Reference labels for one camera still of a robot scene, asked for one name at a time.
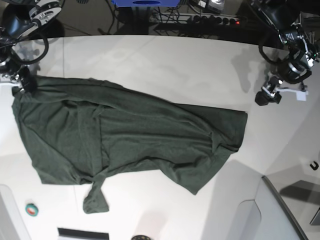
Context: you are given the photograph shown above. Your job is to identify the green red tape roll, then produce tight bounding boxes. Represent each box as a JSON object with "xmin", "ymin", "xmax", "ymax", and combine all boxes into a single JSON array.
[{"xmin": 25, "ymin": 203, "xmax": 39, "ymax": 217}]

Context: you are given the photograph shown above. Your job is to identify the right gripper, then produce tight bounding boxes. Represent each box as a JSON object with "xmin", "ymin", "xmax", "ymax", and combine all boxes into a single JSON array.
[{"xmin": 0, "ymin": 66, "xmax": 37, "ymax": 93}]

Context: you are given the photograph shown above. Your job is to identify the dark green t-shirt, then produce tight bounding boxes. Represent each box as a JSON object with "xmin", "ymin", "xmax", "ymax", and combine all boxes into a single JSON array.
[{"xmin": 12, "ymin": 76, "xmax": 248, "ymax": 214}]

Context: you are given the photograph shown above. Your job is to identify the blue plastic bin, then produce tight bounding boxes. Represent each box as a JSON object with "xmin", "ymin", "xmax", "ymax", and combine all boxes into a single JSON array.
[{"xmin": 111, "ymin": 0, "xmax": 180, "ymax": 8}]

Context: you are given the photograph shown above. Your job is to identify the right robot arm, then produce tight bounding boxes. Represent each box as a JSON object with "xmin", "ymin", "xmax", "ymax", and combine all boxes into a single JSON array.
[{"xmin": 0, "ymin": 0, "xmax": 65, "ymax": 92}]

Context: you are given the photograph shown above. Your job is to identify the white power strip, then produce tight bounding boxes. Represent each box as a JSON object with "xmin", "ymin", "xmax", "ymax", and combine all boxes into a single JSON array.
[{"xmin": 149, "ymin": 12, "xmax": 243, "ymax": 26}]

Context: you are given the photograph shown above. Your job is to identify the black round dotted object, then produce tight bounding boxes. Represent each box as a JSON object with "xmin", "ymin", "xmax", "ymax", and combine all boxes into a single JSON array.
[{"xmin": 131, "ymin": 235, "xmax": 151, "ymax": 240}]

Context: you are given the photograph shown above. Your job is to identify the white tray with black slot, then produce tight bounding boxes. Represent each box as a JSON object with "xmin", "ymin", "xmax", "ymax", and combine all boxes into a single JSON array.
[{"xmin": 57, "ymin": 228, "xmax": 110, "ymax": 240}]

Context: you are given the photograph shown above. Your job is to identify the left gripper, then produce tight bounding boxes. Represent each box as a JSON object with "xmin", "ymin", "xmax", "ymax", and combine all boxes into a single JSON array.
[{"xmin": 254, "ymin": 76, "xmax": 308, "ymax": 106}]

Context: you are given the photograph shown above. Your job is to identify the black U-shaped clip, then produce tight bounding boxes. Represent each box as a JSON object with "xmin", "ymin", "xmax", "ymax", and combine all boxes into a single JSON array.
[{"xmin": 309, "ymin": 161, "xmax": 319, "ymax": 171}]

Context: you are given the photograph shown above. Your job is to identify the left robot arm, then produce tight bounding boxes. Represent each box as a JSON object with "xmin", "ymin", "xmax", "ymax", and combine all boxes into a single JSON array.
[{"xmin": 248, "ymin": 0, "xmax": 320, "ymax": 106}]

